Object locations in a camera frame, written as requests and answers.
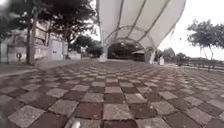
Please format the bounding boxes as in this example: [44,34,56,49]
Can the checkered brick paving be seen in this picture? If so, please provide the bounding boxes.
[0,59,224,128]

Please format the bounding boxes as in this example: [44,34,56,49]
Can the small kiosk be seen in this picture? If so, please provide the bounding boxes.
[131,49,146,62]

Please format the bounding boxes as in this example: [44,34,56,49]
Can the dark distant trees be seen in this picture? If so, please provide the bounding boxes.
[71,34,104,58]

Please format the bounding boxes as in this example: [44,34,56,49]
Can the white arched canopy shelter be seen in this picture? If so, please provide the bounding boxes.
[95,0,188,65]

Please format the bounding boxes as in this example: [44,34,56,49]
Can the distant trees behind canopy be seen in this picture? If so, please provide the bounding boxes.
[154,46,188,63]

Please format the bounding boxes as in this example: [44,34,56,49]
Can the grey building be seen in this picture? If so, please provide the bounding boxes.
[0,20,82,64]

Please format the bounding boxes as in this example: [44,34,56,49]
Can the robot's own part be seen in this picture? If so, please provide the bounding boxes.
[70,120,82,128]

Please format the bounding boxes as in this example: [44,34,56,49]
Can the railing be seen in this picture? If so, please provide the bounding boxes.
[175,58,224,72]

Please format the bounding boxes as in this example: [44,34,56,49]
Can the grey pavement strip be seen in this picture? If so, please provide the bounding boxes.
[0,59,84,78]

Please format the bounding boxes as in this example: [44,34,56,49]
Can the group of trees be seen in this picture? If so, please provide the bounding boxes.
[186,18,224,62]

